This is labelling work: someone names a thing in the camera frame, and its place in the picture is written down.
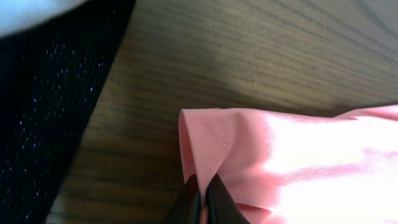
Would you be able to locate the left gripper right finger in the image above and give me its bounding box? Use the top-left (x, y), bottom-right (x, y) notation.
top-left (205, 174), bottom-right (249, 224)

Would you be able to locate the white t-shirt with pixel camera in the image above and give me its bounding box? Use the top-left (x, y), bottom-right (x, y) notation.
top-left (1, 0), bottom-right (88, 37)

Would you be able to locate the black folded garment under white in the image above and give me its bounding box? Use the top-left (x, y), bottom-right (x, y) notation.
top-left (1, 0), bottom-right (134, 223)

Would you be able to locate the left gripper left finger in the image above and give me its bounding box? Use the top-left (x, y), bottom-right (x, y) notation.
top-left (162, 174), bottom-right (201, 224)

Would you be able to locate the pink t-shirt with brown print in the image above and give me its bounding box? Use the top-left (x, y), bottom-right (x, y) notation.
top-left (178, 105), bottom-right (397, 223)

